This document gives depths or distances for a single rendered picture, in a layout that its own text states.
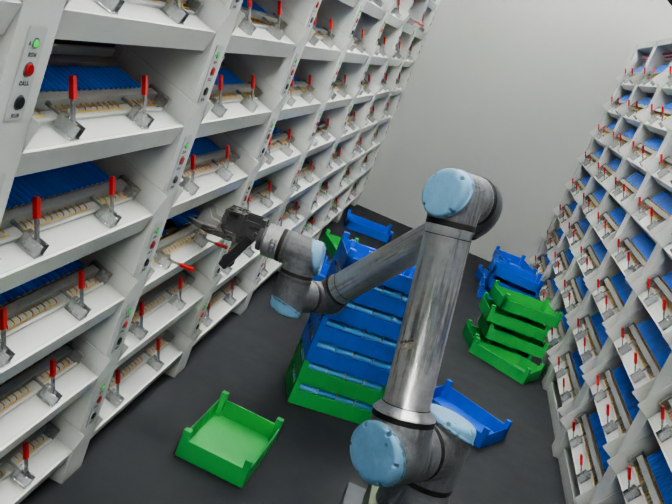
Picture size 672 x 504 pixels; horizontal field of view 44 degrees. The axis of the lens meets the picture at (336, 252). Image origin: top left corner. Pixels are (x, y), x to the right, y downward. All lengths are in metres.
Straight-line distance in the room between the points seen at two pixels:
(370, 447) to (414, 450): 0.10
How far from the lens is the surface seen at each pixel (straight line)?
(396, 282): 2.64
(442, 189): 1.89
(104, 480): 2.14
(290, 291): 2.20
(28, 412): 1.74
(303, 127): 3.10
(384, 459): 1.92
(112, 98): 1.55
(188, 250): 2.24
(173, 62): 1.74
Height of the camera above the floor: 1.21
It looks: 15 degrees down
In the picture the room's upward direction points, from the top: 22 degrees clockwise
